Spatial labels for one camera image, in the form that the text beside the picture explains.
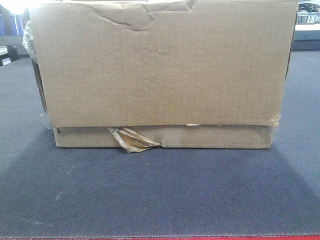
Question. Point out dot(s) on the brown cardboard carton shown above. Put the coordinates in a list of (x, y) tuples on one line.
[(139, 74)]

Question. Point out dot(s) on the red conveyor frame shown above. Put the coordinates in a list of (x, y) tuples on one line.
[(274, 237)]

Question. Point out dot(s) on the grey conveyor belt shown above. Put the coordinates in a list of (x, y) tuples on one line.
[(51, 192)]

